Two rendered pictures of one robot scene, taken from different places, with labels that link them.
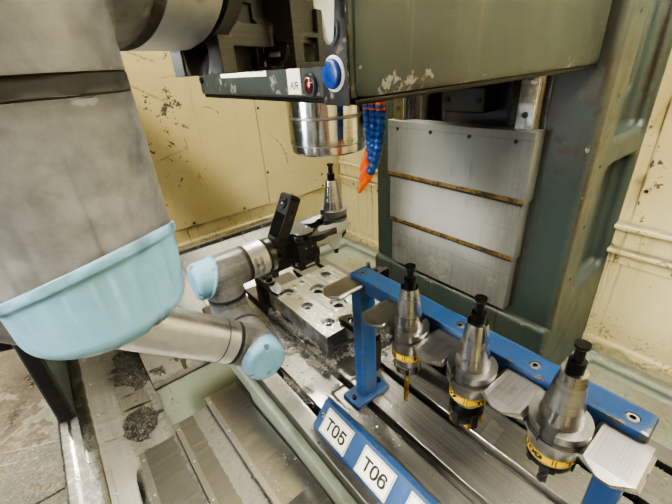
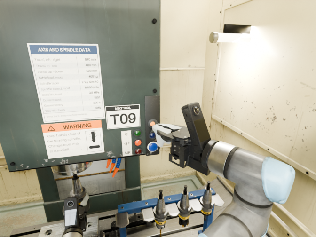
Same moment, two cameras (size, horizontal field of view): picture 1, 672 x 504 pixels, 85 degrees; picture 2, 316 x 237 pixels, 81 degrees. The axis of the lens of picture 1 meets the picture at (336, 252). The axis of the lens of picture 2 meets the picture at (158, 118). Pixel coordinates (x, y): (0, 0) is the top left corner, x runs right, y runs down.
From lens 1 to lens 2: 0.60 m
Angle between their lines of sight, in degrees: 62
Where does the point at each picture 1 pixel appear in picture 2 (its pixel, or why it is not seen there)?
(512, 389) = (195, 203)
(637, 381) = (155, 185)
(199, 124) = not seen: outside the picture
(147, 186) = not seen: hidden behind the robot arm
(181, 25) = not seen: hidden behind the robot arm
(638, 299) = (146, 161)
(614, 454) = (217, 200)
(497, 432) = (166, 226)
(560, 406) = (209, 198)
